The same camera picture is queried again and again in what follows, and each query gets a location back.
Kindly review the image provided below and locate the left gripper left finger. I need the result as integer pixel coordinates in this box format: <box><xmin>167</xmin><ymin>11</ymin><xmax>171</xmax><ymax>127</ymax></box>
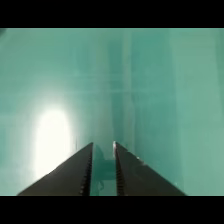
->
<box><xmin>18</xmin><ymin>141</ymin><xmax>95</xmax><ymax>197</ymax></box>

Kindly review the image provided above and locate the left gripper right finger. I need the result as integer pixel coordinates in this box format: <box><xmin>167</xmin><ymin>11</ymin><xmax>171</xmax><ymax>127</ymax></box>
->
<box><xmin>112</xmin><ymin>141</ymin><xmax>186</xmax><ymax>197</ymax></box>

